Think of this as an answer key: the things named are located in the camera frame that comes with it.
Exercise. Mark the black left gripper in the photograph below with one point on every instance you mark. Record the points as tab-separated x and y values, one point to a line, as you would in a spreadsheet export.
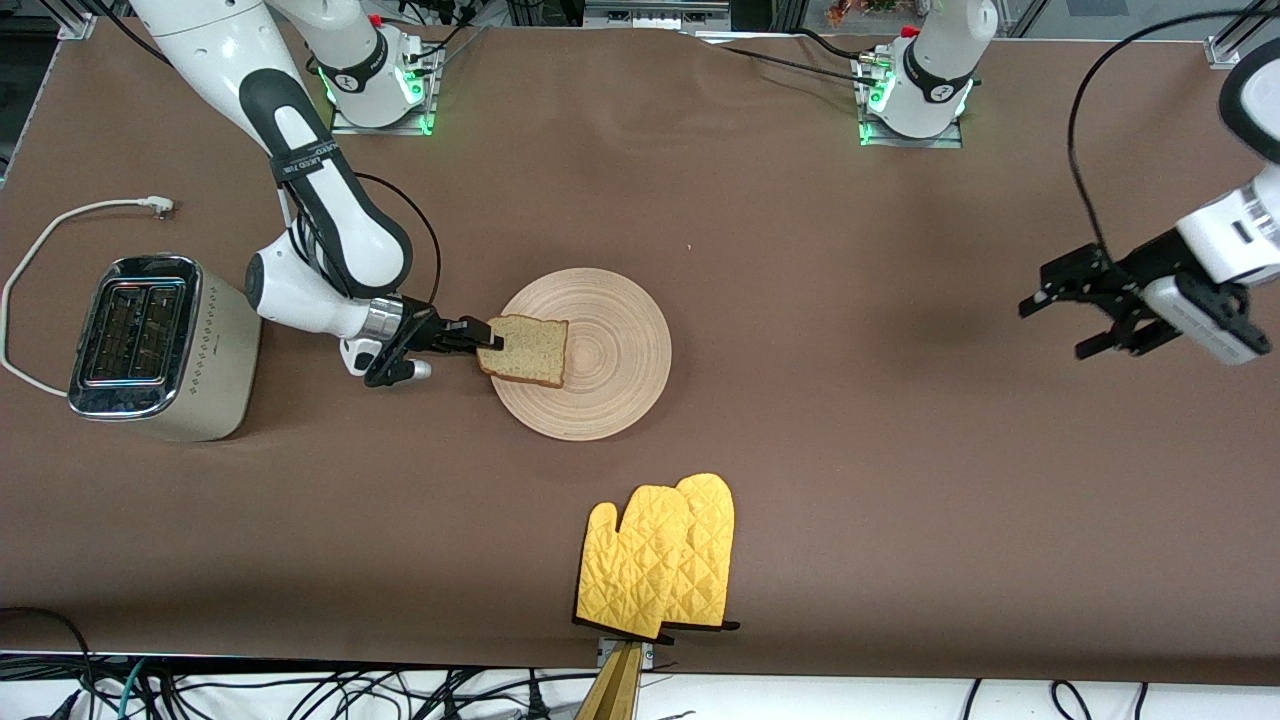
1138	272

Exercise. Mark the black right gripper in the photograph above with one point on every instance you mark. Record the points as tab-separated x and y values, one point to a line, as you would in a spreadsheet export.
421	328

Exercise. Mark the yellow quilted oven mitt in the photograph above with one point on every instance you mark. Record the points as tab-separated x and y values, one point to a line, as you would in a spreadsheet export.
712	540
635	570

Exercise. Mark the brown table cloth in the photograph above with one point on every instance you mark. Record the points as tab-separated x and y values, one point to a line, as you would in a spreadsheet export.
800	200

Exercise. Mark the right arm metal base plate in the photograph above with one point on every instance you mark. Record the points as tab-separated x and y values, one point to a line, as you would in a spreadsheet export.
385	128

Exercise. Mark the wooden stick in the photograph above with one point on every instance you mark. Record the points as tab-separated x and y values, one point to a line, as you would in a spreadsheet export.
612	695

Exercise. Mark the cream and chrome toaster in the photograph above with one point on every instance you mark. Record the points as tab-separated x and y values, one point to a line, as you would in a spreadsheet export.
215	350

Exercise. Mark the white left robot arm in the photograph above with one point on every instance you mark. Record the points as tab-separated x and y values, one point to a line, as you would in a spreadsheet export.
940	50

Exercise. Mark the round wooden plate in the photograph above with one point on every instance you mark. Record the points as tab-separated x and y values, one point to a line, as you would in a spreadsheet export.
610	350

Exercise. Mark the aluminium corner bracket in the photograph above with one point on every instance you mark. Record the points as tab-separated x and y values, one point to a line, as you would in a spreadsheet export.
1224	52
78	27

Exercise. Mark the small metal bracket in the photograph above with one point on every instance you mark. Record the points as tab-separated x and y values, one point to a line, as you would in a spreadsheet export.
648	655

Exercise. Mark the bread slice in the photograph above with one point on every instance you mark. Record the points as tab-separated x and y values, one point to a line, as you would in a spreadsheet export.
530	350

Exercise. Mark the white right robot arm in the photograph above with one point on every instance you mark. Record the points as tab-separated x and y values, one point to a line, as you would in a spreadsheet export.
220	50

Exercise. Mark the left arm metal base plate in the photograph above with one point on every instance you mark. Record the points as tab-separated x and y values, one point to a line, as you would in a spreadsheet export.
920	142

